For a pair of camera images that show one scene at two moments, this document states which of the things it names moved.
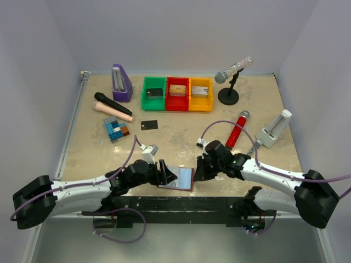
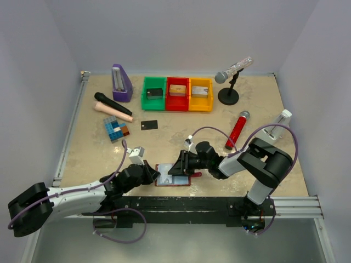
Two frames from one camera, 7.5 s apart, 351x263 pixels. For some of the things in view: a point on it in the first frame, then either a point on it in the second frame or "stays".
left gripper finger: x=169 y=179 -> x=153 y=175
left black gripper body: x=159 y=173 stays
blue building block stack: x=115 y=130 stays
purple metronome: x=122 y=86 stays
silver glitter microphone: x=221 y=77 stays
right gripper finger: x=200 y=174 -> x=180 y=167
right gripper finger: x=201 y=163 -> x=184 y=158
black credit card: x=150 y=125 stays
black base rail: x=230 y=210 stays
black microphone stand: x=228 y=96 stays
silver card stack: x=199 y=91 stays
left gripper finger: x=167 y=176 -> x=152 y=171
